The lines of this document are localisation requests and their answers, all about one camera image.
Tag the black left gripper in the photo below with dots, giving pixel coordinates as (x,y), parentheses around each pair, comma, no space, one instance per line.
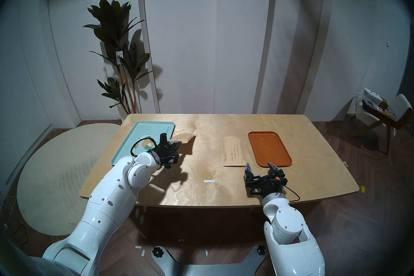
(166,155)

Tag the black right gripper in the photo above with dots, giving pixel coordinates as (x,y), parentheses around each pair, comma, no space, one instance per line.
(266,183)

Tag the brown envelope with dark handwriting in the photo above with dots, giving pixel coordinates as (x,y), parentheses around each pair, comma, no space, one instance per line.
(185,138)

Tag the brown envelope with red print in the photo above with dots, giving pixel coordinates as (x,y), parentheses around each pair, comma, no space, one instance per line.
(233,151)

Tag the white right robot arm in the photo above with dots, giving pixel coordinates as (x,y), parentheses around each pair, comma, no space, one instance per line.
(288,223)

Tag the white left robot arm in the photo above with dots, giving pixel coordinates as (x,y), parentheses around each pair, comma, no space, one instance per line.
(110,201)

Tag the orange plastic tray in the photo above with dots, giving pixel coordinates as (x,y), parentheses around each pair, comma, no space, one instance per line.
(268,147)

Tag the teal printed tray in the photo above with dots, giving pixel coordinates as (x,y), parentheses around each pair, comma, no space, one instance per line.
(142,131)

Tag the black star knob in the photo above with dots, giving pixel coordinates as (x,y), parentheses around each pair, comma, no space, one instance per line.
(261,249)
(157,251)

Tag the white plant tag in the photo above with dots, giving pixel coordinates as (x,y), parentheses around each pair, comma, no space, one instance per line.
(119,57)

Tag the blue item on chair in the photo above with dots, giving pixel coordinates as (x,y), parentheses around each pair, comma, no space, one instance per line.
(366,104)

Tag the beige oval rug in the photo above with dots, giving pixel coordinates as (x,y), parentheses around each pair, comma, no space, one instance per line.
(55,175)

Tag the tall green potted plant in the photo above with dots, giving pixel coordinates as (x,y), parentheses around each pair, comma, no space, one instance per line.
(111,23)

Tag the cream wooden armchair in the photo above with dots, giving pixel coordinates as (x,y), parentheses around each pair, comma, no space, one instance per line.
(397,107)

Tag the grey metal robot base plate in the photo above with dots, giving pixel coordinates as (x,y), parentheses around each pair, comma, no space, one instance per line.
(207,269)

